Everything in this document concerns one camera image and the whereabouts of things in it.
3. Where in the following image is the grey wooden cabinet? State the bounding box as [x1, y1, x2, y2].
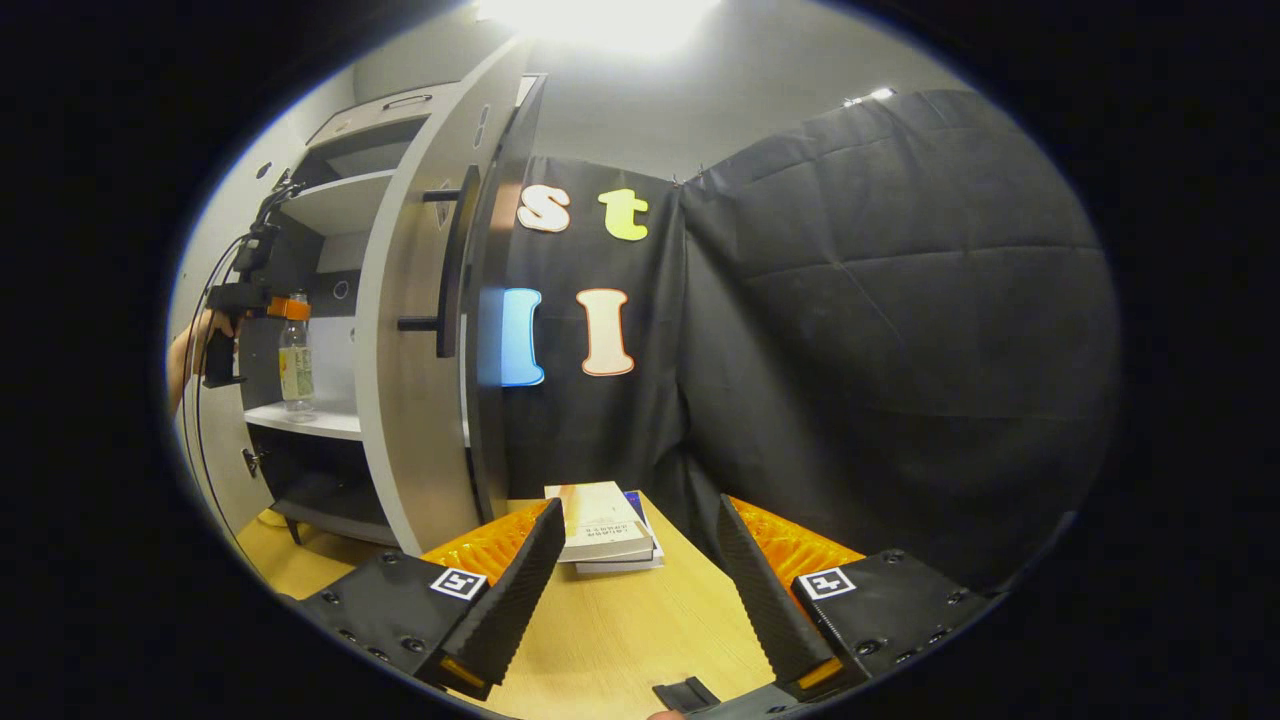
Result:
[240, 75, 549, 546]

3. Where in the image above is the large ceiling light panel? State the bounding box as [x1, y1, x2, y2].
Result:
[470, 0, 721, 56]

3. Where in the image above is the clear plastic bottle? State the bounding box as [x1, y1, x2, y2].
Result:
[278, 290, 317, 413]

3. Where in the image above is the beige book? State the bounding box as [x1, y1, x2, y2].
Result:
[545, 482, 656, 563]

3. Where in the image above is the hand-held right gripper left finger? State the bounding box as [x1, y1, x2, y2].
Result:
[300, 497, 569, 701]

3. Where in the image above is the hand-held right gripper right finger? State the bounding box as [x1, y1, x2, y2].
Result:
[715, 494, 1006, 701]

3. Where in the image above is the grey cabinet drawer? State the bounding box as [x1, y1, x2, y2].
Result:
[305, 92, 441, 149]

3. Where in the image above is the black backdrop cloth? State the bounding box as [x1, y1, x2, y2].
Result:
[500, 88, 1121, 591]

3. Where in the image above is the blue book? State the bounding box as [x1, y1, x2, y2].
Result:
[625, 490, 664, 553]

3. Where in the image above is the grey cabinet door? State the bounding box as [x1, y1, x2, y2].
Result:
[355, 38, 536, 557]
[172, 120, 301, 536]

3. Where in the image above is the white book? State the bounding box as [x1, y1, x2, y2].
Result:
[575, 553, 666, 575]

